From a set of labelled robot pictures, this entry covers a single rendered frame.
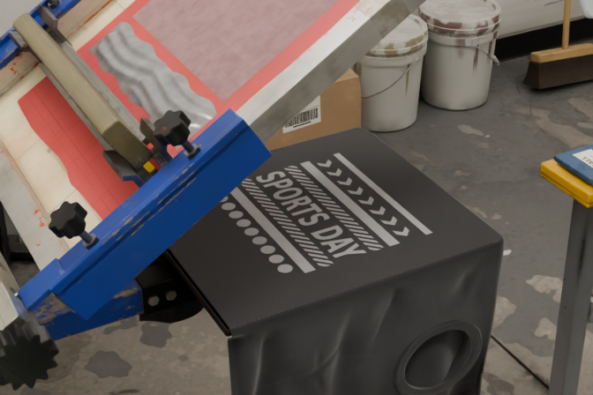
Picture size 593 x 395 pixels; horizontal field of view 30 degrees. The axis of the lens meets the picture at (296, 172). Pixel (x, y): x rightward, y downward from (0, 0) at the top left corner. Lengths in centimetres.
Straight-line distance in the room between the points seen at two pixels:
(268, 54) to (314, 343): 45
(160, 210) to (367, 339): 52
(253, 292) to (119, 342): 150
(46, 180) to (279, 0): 41
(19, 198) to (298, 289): 43
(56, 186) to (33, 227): 11
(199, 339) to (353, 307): 146
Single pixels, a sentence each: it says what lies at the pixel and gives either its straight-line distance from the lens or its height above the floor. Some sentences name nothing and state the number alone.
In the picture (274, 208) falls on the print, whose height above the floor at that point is 95.
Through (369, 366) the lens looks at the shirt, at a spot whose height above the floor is 79.
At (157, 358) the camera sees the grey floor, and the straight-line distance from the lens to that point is 304.
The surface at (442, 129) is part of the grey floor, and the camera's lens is 413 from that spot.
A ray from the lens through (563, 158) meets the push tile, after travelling 198.
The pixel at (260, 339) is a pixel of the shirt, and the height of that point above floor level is 92.
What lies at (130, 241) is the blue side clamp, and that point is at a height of 120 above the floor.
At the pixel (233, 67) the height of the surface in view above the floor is 130.
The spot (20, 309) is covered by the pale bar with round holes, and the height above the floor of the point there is 116.
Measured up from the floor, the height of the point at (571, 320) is 64.
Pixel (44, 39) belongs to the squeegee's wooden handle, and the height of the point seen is 130.
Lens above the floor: 191
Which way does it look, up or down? 30 degrees down
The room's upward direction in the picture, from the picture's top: 1 degrees counter-clockwise
